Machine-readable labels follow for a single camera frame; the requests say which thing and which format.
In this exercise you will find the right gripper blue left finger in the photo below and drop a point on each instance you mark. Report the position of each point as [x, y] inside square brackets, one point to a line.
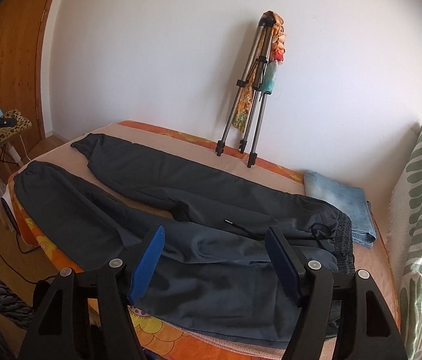
[142, 263]

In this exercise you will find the leopard print seat cushion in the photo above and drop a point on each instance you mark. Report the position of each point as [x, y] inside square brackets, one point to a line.
[22, 124]

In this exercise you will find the silver camera tripod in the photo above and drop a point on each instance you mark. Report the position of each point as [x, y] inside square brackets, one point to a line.
[259, 96]

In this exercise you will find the folded light blue jeans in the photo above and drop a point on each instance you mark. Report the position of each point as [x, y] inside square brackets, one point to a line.
[349, 199]

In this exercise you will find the wooden door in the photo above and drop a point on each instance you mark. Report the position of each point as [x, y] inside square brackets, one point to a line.
[22, 25]

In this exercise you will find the dark navy jogger pants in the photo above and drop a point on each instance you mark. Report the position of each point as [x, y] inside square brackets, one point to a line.
[214, 276]

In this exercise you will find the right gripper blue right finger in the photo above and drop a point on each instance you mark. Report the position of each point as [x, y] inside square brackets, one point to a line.
[288, 267]

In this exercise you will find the colourful floral scarf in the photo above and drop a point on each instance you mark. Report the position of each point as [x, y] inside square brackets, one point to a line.
[275, 56]

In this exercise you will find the pink beige bed blanket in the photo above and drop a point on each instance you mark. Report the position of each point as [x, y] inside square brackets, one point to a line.
[166, 339]

